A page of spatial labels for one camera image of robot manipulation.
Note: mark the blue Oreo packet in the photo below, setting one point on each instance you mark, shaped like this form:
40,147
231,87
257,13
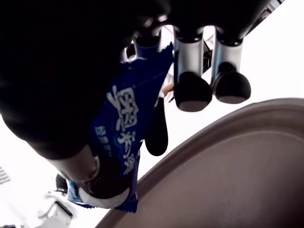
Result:
128,114

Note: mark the seated person white shirt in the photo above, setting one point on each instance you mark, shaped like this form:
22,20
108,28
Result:
168,88

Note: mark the round brown tray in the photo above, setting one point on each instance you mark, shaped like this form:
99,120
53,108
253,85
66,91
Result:
225,171

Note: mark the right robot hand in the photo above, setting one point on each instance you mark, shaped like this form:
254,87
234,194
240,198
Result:
59,71

